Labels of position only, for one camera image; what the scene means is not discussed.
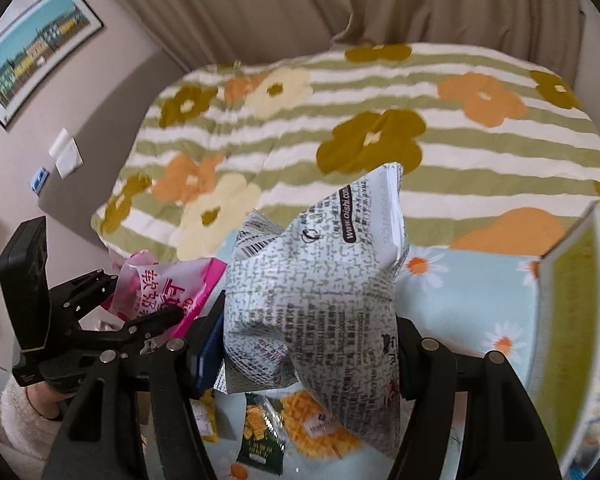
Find person's left hand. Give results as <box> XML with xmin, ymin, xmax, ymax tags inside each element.
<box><xmin>26</xmin><ymin>382</ymin><xmax>73</xmax><ymax>419</ymax></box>

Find white fluffy sleeve forearm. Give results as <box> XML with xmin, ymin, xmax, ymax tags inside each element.
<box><xmin>0</xmin><ymin>377</ymin><xmax>61</xmax><ymax>479</ymax></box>

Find dark green cracker packet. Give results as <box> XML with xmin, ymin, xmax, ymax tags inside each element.
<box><xmin>237</xmin><ymin>393</ymin><xmax>286</xmax><ymax>476</ymax></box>

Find green cardboard box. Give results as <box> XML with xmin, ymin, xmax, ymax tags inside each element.
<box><xmin>527</xmin><ymin>200</ymin><xmax>600</xmax><ymax>474</ymax></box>

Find framed harbour houses picture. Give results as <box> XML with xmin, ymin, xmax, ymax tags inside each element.
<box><xmin>0</xmin><ymin>0</ymin><xmax>102</xmax><ymax>127</ymax></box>

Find white grey patterned snack bag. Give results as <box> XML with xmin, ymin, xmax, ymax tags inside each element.
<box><xmin>223</xmin><ymin>162</ymin><xmax>408</xmax><ymax>455</ymax></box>

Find blue white wall switch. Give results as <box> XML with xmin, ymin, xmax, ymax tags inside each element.
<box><xmin>30</xmin><ymin>167</ymin><xmax>50</xmax><ymax>196</ymax></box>

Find pink snack bag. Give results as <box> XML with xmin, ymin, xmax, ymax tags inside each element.
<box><xmin>107</xmin><ymin>250</ymin><xmax>226</xmax><ymax>350</ymax></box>

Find grey padded headboard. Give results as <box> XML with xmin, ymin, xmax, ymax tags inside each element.
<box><xmin>38</xmin><ymin>51</ymin><xmax>184</xmax><ymax>248</ymax></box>

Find green striped floral quilt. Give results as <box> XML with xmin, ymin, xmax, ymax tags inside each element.
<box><xmin>92</xmin><ymin>44</ymin><xmax>600</xmax><ymax>261</ymax></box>

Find white paper on headboard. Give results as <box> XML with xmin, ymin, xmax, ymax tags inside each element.
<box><xmin>48</xmin><ymin>128</ymin><xmax>83</xmax><ymax>179</ymax></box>

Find clear wrapped waffle cookie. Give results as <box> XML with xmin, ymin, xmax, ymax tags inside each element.
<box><xmin>280</xmin><ymin>389</ymin><xmax>361</xmax><ymax>460</ymax></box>

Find gold foil snack packet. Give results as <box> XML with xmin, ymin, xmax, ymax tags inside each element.
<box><xmin>190</xmin><ymin>389</ymin><xmax>219</xmax><ymax>443</ymax></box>

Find beige pleated curtain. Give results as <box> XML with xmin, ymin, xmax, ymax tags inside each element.
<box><xmin>119</xmin><ymin>0</ymin><xmax>584</xmax><ymax>80</ymax></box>

